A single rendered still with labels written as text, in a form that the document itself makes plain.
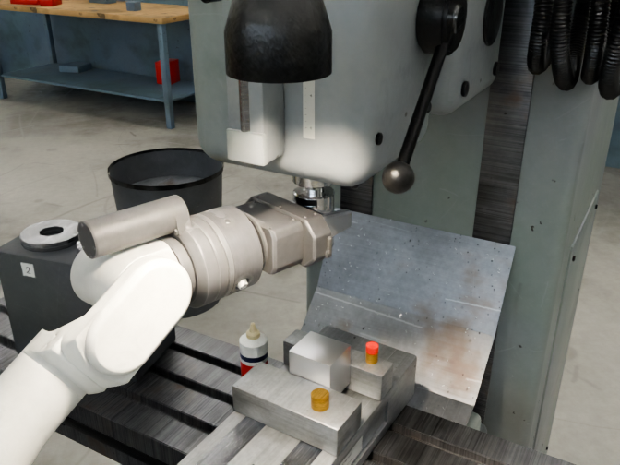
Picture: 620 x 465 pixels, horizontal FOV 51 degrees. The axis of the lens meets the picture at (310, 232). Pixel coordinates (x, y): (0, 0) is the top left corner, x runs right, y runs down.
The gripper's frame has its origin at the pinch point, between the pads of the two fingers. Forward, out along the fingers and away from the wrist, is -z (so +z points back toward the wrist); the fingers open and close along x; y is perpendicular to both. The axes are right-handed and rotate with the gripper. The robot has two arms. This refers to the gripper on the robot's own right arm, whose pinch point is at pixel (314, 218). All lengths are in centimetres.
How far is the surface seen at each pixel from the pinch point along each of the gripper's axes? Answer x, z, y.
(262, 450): -3.7, 11.2, 24.8
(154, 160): 201, -92, 64
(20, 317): 43, 21, 24
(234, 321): 145, -92, 122
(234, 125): -2.8, 12.6, -13.7
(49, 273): 36.3, 17.7, 15.4
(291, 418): -4.4, 7.4, 21.9
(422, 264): 8.4, -33.1, 20.8
